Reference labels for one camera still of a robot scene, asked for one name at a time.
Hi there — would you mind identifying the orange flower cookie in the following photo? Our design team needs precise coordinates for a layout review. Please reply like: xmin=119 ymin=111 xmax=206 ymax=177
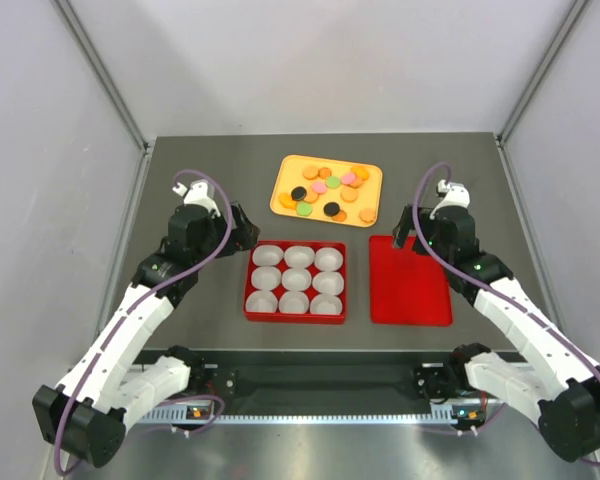
xmin=359 ymin=208 xmax=377 ymax=224

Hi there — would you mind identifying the orange round cookie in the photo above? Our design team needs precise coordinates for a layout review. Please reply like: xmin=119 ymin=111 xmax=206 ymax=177
xmin=340 ymin=186 xmax=358 ymax=203
xmin=303 ymin=190 xmax=319 ymax=204
xmin=302 ymin=166 xmax=319 ymax=180

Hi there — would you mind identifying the black sandwich cookie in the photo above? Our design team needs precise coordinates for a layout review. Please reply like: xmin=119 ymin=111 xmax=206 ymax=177
xmin=323 ymin=202 xmax=341 ymax=217
xmin=291 ymin=186 xmax=307 ymax=202

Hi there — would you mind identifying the pink round cookie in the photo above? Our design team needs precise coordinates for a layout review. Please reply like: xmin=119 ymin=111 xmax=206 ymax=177
xmin=340 ymin=172 xmax=356 ymax=185
xmin=312 ymin=181 xmax=327 ymax=195

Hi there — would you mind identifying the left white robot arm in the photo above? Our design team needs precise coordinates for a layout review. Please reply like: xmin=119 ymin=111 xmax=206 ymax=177
xmin=32 ymin=172 xmax=259 ymax=476

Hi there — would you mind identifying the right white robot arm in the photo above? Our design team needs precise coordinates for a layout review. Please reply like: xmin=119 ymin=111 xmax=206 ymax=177
xmin=393 ymin=181 xmax=600 ymax=462

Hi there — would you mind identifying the white paper cup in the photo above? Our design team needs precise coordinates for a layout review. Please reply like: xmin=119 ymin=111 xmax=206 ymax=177
xmin=245 ymin=290 xmax=278 ymax=314
xmin=250 ymin=266 xmax=282 ymax=291
xmin=278 ymin=291 xmax=310 ymax=315
xmin=312 ymin=271 xmax=345 ymax=296
xmin=309 ymin=294 xmax=343 ymax=316
xmin=252 ymin=244 xmax=284 ymax=267
xmin=314 ymin=247 xmax=344 ymax=272
xmin=281 ymin=268 xmax=312 ymax=292
xmin=284 ymin=245 xmax=315 ymax=269

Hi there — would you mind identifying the orange star cookie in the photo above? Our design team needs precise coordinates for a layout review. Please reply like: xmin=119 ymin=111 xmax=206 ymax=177
xmin=278 ymin=193 xmax=297 ymax=210

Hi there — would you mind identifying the red box lid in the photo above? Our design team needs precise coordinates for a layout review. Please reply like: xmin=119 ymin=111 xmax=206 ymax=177
xmin=369 ymin=235 xmax=453 ymax=327

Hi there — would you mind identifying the brown round cookie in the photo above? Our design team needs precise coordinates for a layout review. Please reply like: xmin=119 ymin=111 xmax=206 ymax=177
xmin=332 ymin=210 xmax=347 ymax=222
xmin=319 ymin=167 xmax=331 ymax=179

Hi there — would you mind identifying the red compartment box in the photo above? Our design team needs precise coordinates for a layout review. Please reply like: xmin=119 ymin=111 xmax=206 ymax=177
xmin=243 ymin=240 xmax=347 ymax=325

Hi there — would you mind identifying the green round cookie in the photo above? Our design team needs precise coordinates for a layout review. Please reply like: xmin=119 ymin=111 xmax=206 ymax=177
xmin=296 ymin=201 xmax=313 ymax=217
xmin=325 ymin=176 xmax=341 ymax=189

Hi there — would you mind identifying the orange plastic tray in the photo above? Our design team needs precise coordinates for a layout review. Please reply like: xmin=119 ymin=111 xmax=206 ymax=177
xmin=270 ymin=155 xmax=383 ymax=228

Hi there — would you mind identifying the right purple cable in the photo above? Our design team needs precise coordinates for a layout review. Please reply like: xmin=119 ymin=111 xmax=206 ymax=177
xmin=412 ymin=161 xmax=600 ymax=469

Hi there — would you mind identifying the purple cable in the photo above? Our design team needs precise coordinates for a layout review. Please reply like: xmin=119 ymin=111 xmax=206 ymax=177
xmin=52 ymin=169 xmax=234 ymax=476
xmin=412 ymin=161 xmax=600 ymax=469

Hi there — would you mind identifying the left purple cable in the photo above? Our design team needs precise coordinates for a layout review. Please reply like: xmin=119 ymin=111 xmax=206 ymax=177
xmin=52 ymin=169 xmax=234 ymax=476

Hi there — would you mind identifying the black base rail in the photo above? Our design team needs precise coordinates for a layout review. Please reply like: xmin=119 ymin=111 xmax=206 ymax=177
xmin=135 ymin=346 xmax=479 ymax=417

